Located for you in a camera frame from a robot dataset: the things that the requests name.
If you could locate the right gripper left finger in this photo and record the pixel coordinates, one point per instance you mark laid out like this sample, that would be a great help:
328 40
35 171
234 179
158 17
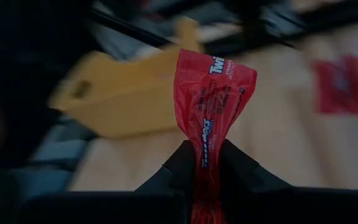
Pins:
166 174

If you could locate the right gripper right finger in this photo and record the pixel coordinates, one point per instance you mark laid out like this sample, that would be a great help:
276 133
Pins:
247 171

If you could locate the red Twizzlers candy pack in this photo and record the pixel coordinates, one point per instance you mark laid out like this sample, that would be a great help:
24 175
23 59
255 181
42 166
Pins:
213 93
343 87

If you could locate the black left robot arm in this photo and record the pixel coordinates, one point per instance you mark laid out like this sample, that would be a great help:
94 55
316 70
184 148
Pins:
17 62

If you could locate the yellow plastic bin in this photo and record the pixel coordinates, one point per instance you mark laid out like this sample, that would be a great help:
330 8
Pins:
129 99

